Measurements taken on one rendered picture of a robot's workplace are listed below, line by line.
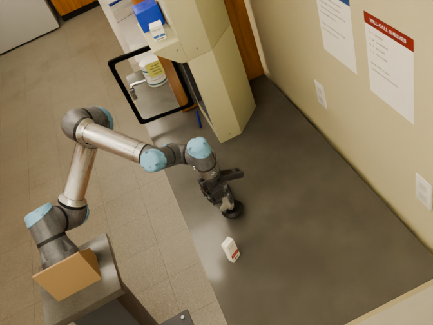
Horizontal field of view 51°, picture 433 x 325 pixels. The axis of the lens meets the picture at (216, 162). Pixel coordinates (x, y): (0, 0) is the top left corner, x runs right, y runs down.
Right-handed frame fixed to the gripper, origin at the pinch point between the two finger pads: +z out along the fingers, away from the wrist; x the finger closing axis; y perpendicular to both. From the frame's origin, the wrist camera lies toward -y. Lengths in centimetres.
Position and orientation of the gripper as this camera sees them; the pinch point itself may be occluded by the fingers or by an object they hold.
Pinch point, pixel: (229, 204)
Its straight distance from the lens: 181.7
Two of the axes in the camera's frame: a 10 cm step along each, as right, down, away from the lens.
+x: 5.5, 4.5, -7.1
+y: -7.8, 5.8, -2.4
